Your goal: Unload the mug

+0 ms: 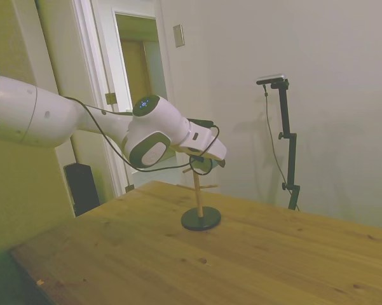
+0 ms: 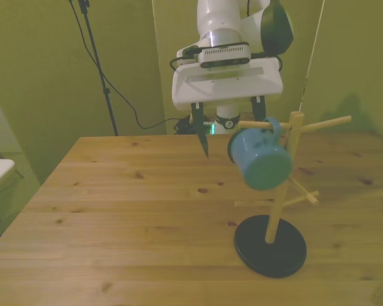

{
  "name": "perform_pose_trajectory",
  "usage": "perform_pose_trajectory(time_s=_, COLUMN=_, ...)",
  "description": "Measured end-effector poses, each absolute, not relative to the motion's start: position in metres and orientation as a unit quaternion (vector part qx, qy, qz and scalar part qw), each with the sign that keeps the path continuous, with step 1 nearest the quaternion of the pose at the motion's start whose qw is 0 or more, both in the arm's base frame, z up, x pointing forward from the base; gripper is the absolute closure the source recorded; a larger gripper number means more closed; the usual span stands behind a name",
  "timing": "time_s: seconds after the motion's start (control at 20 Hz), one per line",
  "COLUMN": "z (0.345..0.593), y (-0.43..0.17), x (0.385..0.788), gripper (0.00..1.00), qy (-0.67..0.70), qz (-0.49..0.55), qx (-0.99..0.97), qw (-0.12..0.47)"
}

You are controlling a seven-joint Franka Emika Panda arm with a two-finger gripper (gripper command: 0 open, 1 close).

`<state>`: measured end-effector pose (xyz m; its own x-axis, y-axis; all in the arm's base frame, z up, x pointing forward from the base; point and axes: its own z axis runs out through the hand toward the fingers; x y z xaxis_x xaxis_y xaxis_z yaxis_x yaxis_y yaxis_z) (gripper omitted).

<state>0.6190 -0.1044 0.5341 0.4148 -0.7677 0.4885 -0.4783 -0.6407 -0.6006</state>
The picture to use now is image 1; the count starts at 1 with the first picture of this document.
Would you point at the brown wooden hallway door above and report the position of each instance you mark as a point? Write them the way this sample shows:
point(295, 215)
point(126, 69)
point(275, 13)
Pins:
point(136, 73)

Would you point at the beige wall switch plate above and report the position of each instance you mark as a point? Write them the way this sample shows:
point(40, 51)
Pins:
point(178, 36)

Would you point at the grey exterior camera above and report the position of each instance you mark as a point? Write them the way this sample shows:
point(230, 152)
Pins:
point(271, 78)

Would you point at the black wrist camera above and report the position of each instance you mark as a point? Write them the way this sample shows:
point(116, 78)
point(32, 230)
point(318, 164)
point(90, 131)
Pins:
point(201, 122)

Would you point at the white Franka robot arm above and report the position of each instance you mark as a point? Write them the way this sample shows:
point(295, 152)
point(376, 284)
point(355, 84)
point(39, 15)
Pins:
point(51, 117)

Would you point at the black box on floor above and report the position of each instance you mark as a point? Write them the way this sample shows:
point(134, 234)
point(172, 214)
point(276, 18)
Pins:
point(82, 190)

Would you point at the wooden mug tree black base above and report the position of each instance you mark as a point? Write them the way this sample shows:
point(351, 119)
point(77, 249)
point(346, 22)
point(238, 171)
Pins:
point(201, 220)

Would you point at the white door frame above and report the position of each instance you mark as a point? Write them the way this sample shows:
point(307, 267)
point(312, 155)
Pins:
point(98, 63)

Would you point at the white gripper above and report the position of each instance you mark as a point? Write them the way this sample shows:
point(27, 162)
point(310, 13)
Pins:
point(209, 149)

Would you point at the white door panel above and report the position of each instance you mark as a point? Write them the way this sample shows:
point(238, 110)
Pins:
point(54, 47)

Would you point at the blue enamel mug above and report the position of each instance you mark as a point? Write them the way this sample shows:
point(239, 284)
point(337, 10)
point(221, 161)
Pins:
point(206, 169)

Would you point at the black camera stand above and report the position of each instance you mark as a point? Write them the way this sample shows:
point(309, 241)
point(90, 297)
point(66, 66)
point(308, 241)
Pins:
point(286, 120)

